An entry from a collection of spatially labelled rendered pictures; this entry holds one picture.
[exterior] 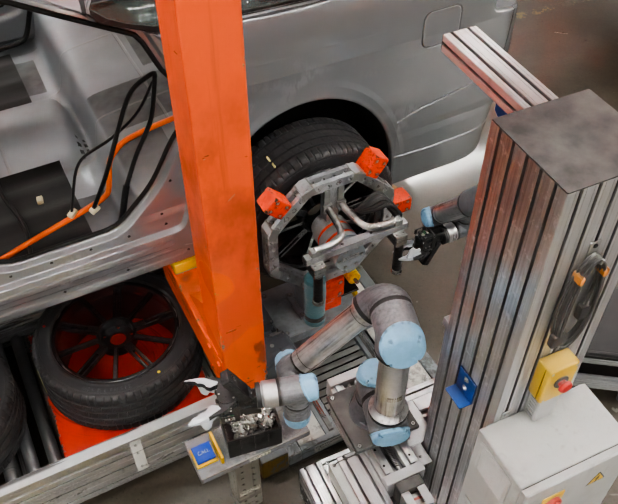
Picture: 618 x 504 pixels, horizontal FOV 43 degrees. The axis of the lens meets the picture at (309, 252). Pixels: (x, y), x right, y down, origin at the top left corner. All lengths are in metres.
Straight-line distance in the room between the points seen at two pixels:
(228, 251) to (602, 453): 1.17
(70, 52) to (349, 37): 1.52
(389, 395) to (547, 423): 0.41
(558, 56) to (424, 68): 2.78
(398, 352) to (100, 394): 1.43
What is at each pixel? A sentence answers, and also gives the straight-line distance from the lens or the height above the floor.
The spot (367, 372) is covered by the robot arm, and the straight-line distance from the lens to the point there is 2.38.
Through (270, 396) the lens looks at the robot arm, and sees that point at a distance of 2.09.
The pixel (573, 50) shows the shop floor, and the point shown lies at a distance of 5.89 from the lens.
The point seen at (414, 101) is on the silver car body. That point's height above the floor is 1.16.
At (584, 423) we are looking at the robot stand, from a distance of 2.18.
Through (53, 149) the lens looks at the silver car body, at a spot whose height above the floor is 0.85.
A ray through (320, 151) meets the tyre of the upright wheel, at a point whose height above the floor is 1.18.
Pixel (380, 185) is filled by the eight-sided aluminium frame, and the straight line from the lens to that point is 2.99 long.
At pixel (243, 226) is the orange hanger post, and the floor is 1.37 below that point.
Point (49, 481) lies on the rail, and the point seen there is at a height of 0.35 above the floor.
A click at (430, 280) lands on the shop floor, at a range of 4.03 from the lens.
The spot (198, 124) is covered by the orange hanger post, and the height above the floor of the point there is 1.78.
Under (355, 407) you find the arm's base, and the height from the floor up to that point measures 0.88.
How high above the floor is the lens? 3.00
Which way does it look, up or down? 47 degrees down
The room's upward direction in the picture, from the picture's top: straight up
